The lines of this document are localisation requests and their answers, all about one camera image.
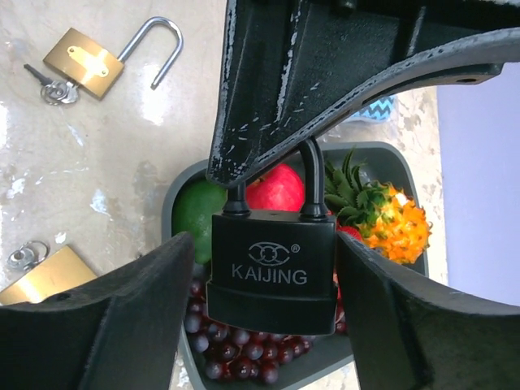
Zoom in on green lime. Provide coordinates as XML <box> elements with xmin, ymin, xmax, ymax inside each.
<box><xmin>171</xmin><ymin>179</ymin><xmax>227</xmax><ymax>265</ymax></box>

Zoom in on open brass padlock left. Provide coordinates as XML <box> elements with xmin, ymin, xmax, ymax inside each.
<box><xmin>43</xmin><ymin>16</ymin><xmax>184</xmax><ymax>99</ymax></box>

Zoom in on strawberry pile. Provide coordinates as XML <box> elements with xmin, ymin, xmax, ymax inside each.
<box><xmin>336</xmin><ymin>224</ymin><xmax>362</xmax><ymax>242</ymax></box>

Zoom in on black Kaijing padlock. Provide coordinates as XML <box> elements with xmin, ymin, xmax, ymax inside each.
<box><xmin>206</xmin><ymin>138</ymin><xmax>338</xmax><ymax>336</ymax></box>

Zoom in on orange pineapple toy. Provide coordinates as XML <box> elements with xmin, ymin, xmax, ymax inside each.
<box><xmin>324</xmin><ymin>149</ymin><xmax>432</xmax><ymax>265</ymax></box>

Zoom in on large brass padlock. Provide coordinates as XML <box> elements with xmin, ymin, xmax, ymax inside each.
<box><xmin>1</xmin><ymin>240</ymin><xmax>97</xmax><ymax>306</ymax></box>

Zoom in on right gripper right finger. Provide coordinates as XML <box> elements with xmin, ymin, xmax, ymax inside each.
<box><xmin>336</xmin><ymin>232</ymin><xmax>519</xmax><ymax>389</ymax></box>

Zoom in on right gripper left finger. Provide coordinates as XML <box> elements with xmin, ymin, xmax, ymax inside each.
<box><xmin>1</xmin><ymin>233</ymin><xmax>194</xmax><ymax>389</ymax></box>

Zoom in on grey fruit tray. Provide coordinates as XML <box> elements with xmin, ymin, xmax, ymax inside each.
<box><xmin>162</xmin><ymin>141</ymin><xmax>418</xmax><ymax>390</ymax></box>

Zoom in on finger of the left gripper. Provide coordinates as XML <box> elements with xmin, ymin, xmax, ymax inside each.
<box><xmin>206</xmin><ymin>1</ymin><xmax>519</xmax><ymax>188</ymax></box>

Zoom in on small key with ring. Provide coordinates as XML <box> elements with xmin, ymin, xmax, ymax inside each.
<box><xmin>24</xmin><ymin>63</ymin><xmax>79</xmax><ymax>106</ymax></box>

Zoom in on purple grape bunch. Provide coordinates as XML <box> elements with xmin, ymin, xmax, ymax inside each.
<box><xmin>184</xmin><ymin>265</ymin><xmax>348</xmax><ymax>387</ymax></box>

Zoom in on left red apple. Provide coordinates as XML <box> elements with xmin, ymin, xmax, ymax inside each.
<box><xmin>246</xmin><ymin>163</ymin><xmax>305</xmax><ymax>212</ymax></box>

